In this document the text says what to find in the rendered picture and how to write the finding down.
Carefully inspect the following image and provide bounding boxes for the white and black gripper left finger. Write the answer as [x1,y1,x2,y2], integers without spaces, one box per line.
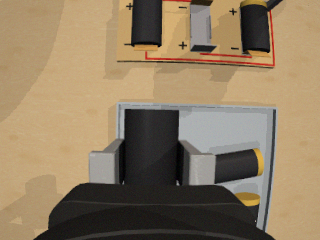
[88,139,125,184]

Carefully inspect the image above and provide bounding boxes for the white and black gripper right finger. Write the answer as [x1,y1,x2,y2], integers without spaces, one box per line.
[176,140,216,185]

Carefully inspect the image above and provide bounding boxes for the light grey shallow tray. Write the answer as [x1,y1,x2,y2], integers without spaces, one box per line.
[116,102,278,233]

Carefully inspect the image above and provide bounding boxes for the black cylinder with yellow top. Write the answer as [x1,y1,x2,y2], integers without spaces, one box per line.
[131,0,162,48]
[124,109,179,185]
[234,192,260,226]
[240,0,270,53]
[214,148,264,184]

